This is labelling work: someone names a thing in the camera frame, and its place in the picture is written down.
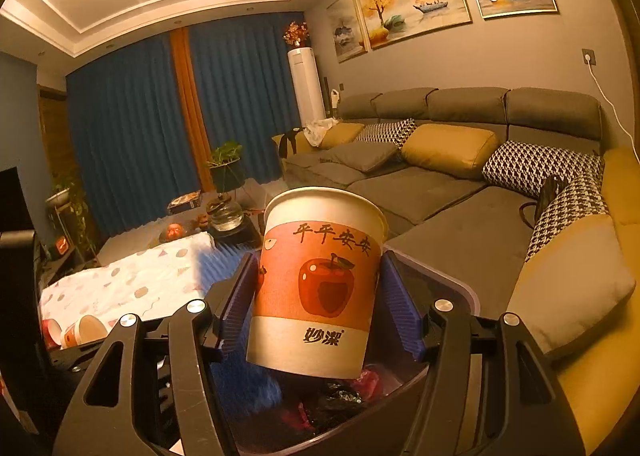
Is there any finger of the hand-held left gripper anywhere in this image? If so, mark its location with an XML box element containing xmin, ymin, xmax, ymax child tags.
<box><xmin>197</xmin><ymin>241</ymin><xmax>283</xmax><ymax>409</ymax></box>

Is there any long houndstooth pillow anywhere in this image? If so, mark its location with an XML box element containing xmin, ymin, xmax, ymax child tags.
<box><xmin>482</xmin><ymin>140</ymin><xmax>603</xmax><ymax>197</ymax></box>

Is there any wooden door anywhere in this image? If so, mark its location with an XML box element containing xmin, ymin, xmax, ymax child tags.
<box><xmin>37</xmin><ymin>86</ymin><xmax>76</xmax><ymax>177</ymax></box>

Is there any large yellow sofa cushion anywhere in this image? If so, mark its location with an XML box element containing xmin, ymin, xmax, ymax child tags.
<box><xmin>510</xmin><ymin>146</ymin><xmax>640</xmax><ymax>456</ymax></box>

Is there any red paper cup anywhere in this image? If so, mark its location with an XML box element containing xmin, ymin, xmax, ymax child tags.
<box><xmin>42</xmin><ymin>319</ymin><xmax>66</xmax><ymax>349</ymax></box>

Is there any grey television cabinet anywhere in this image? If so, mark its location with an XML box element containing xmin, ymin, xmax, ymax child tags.
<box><xmin>35</xmin><ymin>236</ymin><xmax>101</xmax><ymax>287</ymax></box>

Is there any small framed painting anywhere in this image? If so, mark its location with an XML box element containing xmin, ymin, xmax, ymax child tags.
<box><xmin>326</xmin><ymin>0</ymin><xmax>368</xmax><ymax>63</ymax></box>

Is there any white orange paper cup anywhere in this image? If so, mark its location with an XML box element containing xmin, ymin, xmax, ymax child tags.
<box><xmin>60</xmin><ymin>315</ymin><xmax>108</xmax><ymax>349</ymax></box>
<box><xmin>245</xmin><ymin>186</ymin><xmax>388</xmax><ymax>380</ymax></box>

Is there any black garment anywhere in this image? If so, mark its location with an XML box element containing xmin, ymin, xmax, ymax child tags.
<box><xmin>277</xmin><ymin>129</ymin><xmax>303</xmax><ymax>159</ymax></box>

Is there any flat grey cushion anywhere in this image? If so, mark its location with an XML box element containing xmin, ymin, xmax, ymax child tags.
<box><xmin>330</xmin><ymin>141</ymin><xmax>400</xmax><ymax>173</ymax></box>

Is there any large grey cushion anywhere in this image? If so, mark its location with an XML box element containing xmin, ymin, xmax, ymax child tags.
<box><xmin>505</xmin><ymin>223</ymin><xmax>637</xmax><ymax>354</ymax></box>

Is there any patterned white table cloth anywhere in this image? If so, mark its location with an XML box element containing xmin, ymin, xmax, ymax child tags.
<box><xmin>37</xmin><ymin>231</ymin><xmax>261</xmax><ymax>352</ymax></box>

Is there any dark coffee table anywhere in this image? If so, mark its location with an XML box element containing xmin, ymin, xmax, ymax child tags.
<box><xmin>160</xmin><ymin>183</ymin><xmax>286</xmax><ymax>247</ymax></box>

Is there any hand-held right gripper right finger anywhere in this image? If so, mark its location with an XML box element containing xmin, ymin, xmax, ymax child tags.
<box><xmin>382</xmin><ymin>251</ymin><xmax>586</xmax><ymax>456</ymax></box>

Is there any grey sectional sofa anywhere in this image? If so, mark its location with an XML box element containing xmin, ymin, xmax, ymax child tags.
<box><xmin>272</xmin><ymin>86</ymin><xmax>640</xmax><ymax>456</ymax></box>

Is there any red white plastic wrapper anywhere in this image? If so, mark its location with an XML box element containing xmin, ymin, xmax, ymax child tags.
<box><xmin>280</xmin><ymin>401</ymin><xmax>316</xmax><ymax>437</ymax></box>

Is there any potted plant on metal stand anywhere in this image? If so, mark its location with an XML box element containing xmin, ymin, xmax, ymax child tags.
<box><xmin>206</xmin><ymin>140</ymin><xmax>246</xmax><ymax>192</ymax></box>

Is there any black plastic bag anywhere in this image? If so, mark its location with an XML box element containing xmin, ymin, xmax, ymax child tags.
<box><xmin>300</xmin><ymin>376</ymin><xmax>381</xmax><ymax>432</ymax></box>

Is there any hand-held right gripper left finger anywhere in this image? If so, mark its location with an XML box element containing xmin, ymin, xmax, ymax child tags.
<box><xmin>52</xmin><ymin>251</ymin><xmax>261</xmax><ymax>456</ymax></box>

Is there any trailing plant on tall stand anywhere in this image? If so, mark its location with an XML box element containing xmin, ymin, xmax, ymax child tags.
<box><xmin>46</xmin><ymin>176</ymin><xmax>96</xmax><ymax>257</ymax></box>

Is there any small houndstooth pillow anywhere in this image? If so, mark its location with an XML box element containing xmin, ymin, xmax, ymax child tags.
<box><xmin>356</xmin><ymin>117</ymin><xmax>417</xmax><ymax>147</ymax></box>

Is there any flat printed box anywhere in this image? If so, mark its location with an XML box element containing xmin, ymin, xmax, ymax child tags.
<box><xmin>167</xmin><ymin>192</ymin><xmax>203</xmax><ymax>212</ymax></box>

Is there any orange curtain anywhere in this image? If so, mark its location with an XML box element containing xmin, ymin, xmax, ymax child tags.
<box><xmin>170</xmin><ymin>29</ymin><xmax>213</xmax><ymax>189</ymax></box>

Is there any blue curtain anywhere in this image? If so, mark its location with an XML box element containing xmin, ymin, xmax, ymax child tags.
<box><xmin>189</xmin><ymin>16</ymin><xmax>306</xmax><ymax>187</ymax></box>
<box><xmin>65</xmin><ymin>34</ymin><xmax>193</xmax><ymax>237</ymax></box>

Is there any long yellow cushion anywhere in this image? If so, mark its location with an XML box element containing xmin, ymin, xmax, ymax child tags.
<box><xmin>401</xmin><ymin>123</ymin><xmax>501</xmax><ymax>180</ymax></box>

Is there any small yellow cushion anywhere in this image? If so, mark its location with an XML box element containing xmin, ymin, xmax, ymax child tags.
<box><xmin>320</xmin><ymin>123</ymin><xmax>366</xmax><ymax>149</ymax></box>

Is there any white standing air conditioner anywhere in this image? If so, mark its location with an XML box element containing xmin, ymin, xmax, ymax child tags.
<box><xmin>287</xmin><ymin>47</ymin><xmax>326</xmax><ymax>129</ymax></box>

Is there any glass kettle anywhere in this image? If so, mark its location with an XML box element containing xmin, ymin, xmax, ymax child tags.
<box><xmin>207</xmin><ymin>196</ymin><xmax>246</xmax><ymax>232</ymax></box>

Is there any grey plastic bin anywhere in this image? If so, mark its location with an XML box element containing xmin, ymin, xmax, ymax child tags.
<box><xmin>220</xmin><ymin>249</ymin><xmax>481</xmax><ymax>456</ymax></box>

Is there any orange flower bouquet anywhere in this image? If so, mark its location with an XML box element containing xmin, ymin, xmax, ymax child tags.
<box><xmin>282</xmin><ymin>21</ymin><xmax>310</xmax><ymax>48</ymax></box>

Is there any white cable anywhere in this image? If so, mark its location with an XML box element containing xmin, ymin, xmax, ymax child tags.
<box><xmin>589</xmin><ymin>64</ymin><xmax>640</xmax><ymax>162</ymax></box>

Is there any black handbag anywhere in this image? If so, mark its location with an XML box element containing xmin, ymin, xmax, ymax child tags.
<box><xmin>520</xmin><ymin>175</ymin><xmax>566</xmax><ymax>227</ymax></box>

